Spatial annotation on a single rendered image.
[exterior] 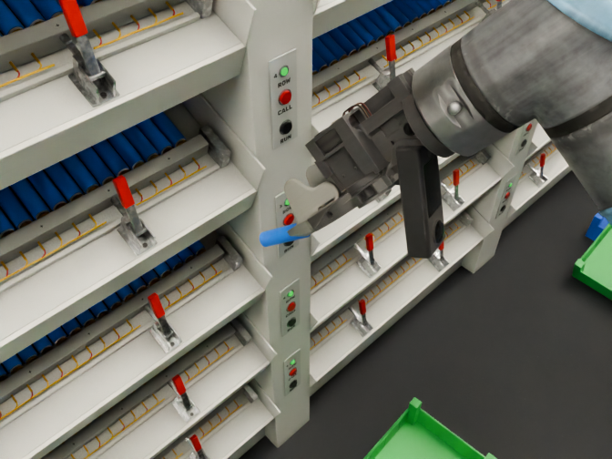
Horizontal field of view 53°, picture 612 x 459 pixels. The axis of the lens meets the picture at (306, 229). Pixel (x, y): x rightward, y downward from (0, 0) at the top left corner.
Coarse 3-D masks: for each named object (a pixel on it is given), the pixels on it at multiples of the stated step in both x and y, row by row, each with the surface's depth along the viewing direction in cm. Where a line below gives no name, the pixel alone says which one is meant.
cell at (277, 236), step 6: (282, 228) 69; (288, 228) 68; (264, 234) 71; (270, 234) 70; (276, 234) 69; (282, 234) 69; (288, 234) 68; (264, 240) 71; (270, 240) 70; (276, 240) 70; (282, 240) 69; (288, 240) 69; (264, 246) 71
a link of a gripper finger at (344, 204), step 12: (348, 192) 59; (360, 192) 58; (372, 192) 59; (336, 204) 59; (348, 204) 59; (360, 204) 58; (312, 216) 62; (324, 216) 60; (336, 216) 59; (312, 228) 63
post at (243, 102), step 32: (256, 0) 61; (288, 0) 64; (256, 32) 64; (288, 32) 67; (256, 64) 66; (224, 96) 72; (256, 96) 69; (256, 128) 72; (288, 160) 79; (256, 224) 84; (256, 256) 89; (288, 256) 92; (256, 320) 102; (288, 352) 110; (288, 416) 126
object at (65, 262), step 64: (128, 128) 75; (192, 128) 80; (0, 192) 67; (64, 192) 70; (128, 192) 66; (192, 192) 76; (256, 192) 78; (0, 256) 64; (64, 256) 67; (128, 256) 70; (0, 320) 63; (64, 320) 68
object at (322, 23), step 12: (312, 0) 67; (324, 0) 70; (336, 0) 70; (348, 0) 71; (360, 0) 73; (372, 0) 76; (384, 0) 78; (312, 12) 68; (324, 12) 69; (336, 12) 71; (348, 12) 74; (360, 12) 76; (312, 24) 70; (324, 24) 72; (336, 24) 74; (312, 36) 72
